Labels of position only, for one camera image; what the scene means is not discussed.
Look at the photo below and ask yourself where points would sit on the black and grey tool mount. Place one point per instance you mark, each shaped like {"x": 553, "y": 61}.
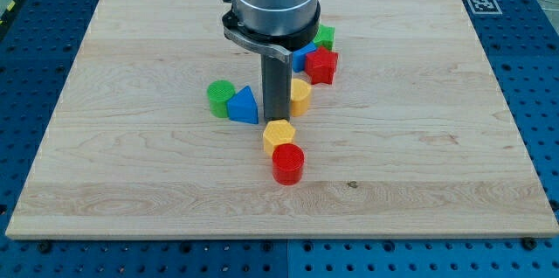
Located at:
{"x": 277, "y": 47}

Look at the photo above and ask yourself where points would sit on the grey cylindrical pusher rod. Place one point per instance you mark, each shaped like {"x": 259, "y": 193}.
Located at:
{"x": 276, "y": 88}

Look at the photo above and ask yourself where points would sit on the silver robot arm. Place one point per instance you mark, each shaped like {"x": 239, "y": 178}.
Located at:
{"x": 274, "y": 29}

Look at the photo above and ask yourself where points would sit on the red star block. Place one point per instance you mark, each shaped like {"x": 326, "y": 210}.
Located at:
{"x": 321, "y": 65}

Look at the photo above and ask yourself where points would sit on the green star block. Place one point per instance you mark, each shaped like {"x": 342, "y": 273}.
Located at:
{"x": 325, "y": 37}

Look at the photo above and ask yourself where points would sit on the blue cube block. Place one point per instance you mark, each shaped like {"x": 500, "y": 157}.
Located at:
{"x": 299, "y": 57}

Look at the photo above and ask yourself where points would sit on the yellow cylinder block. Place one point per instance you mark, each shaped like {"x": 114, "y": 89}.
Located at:
{"x": 301, "y": 95}

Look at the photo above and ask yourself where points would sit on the blue triangle block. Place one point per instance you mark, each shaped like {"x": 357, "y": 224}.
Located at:
{"x": 242, "y": 107}

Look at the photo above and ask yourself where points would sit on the yellow hexagon block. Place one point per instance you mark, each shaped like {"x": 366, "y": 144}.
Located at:
{"x": 276, "y": 133}

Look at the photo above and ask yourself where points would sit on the green cylinder block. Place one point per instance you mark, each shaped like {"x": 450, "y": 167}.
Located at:
{"x": 219, "y": 92}

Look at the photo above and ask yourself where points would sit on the red cylinder block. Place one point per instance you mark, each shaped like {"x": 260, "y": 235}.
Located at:
{"x": 288, "y": 161}

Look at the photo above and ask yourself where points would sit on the light wooden board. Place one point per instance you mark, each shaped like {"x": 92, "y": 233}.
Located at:
{"x": 413, "y": 139}

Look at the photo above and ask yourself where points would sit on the white fiducial marker tag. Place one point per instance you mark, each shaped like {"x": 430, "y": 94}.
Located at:
{"x": 484, "y": 7}

